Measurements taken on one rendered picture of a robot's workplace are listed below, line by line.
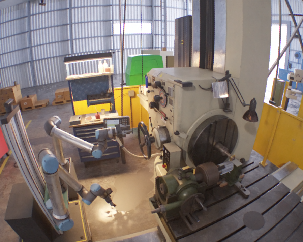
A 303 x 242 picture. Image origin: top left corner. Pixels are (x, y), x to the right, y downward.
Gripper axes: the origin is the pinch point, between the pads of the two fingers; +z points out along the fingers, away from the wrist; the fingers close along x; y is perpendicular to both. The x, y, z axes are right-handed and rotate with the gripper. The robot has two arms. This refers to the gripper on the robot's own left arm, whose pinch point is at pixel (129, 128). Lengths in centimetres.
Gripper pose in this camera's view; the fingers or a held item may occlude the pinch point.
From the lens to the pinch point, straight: 174.8
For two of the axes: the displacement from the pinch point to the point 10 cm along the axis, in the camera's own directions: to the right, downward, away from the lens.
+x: -3.2, -7.1, 6.3
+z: 9.4, -1.5, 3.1
